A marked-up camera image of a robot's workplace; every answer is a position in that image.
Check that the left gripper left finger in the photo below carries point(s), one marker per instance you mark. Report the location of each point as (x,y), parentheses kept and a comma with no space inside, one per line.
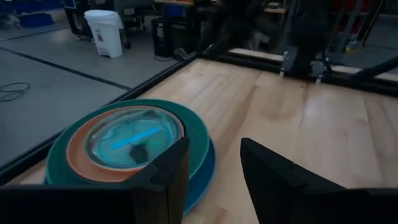
(168,186)

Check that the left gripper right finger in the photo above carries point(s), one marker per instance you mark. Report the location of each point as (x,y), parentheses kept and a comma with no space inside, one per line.
(267,186)

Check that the medium dark teal plate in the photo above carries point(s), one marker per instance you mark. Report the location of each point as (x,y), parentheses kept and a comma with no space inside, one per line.
(192,130)

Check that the small blue transparent plate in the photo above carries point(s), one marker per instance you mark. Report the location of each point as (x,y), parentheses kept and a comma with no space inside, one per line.
(124,137)

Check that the brown plastic plate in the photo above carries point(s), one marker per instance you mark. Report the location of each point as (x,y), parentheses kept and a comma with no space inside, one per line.
(81,161)

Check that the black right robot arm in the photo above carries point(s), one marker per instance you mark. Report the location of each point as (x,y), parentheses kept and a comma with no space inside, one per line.
(311,34)

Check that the large teal plastic plate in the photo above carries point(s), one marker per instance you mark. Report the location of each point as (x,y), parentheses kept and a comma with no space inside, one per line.
(202,177)

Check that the black computer tower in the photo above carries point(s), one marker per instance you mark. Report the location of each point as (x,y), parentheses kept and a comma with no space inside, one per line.
(174,37)

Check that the white trash bin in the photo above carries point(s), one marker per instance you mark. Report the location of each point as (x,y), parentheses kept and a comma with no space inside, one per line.
(107,34)

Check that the blue storage bin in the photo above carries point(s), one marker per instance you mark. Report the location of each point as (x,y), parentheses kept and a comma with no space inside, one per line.
(35,19)

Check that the black aluminium table frame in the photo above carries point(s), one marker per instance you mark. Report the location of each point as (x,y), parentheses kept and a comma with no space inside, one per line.
(155,81)

